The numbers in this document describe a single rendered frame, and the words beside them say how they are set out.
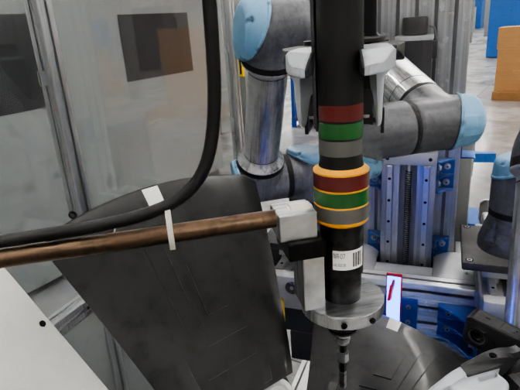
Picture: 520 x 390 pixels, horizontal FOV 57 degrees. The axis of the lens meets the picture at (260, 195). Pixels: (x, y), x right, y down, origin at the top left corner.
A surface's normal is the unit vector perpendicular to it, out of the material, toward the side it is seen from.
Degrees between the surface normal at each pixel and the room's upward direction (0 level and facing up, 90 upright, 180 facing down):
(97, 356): 90
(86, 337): 90
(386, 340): 10
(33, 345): 50
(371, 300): 0
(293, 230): 90
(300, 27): 94
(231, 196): 35
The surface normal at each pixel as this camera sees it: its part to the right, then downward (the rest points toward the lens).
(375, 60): 0.43, -0.58
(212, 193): 0.23, -0.59
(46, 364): 0.66, -0.55
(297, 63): -0.69, -0.58
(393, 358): 0.11, -0.95
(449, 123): 0.22, 0.07
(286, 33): 0.26, 0.52
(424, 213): -0.35, 0.34
